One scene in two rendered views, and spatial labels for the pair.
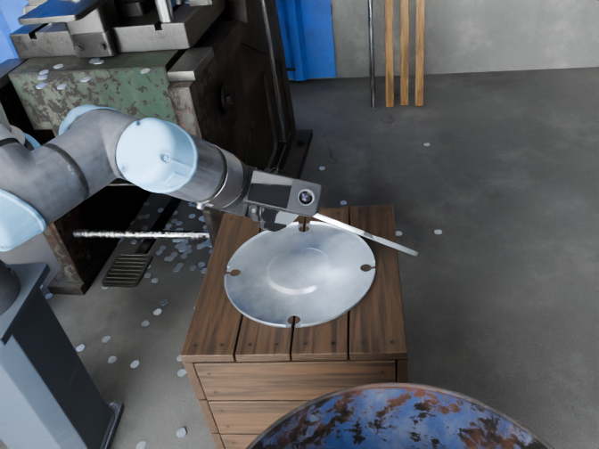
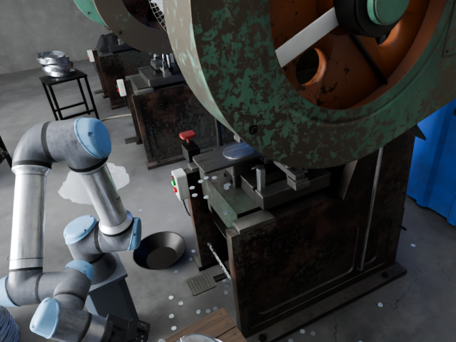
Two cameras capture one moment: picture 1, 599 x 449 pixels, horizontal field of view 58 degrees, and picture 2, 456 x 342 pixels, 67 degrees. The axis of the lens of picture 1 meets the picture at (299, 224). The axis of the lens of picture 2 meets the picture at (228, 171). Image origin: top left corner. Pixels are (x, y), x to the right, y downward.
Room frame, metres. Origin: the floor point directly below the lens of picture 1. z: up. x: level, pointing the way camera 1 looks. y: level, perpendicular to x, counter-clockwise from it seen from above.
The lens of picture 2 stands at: (0.57, -0.53, 1.42)
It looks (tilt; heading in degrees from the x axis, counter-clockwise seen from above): 31 degrees down; 53
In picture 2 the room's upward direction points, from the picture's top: 6 degrees counter-clockwise
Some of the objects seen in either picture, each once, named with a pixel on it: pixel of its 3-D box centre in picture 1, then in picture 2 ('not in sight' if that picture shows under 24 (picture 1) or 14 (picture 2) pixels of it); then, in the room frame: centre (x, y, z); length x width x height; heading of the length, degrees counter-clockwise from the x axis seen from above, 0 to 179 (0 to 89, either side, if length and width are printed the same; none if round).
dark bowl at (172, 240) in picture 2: not in sight; (160, 253); (1.10, 0.89, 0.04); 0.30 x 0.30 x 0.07
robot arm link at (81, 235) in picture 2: not in sight; (85, 237); (0.72, 0.57, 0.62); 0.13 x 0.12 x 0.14; 143
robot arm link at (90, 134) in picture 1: (101, 148); (68, 285); (0.59, 0.22, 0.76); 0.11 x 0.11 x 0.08; 53
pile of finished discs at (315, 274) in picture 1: (299, 269); not in sight; (0.78, 0.01, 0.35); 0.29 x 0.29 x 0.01
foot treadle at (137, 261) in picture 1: (162, 220); (245, 267); (1.32, 0.40, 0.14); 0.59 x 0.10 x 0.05; 165
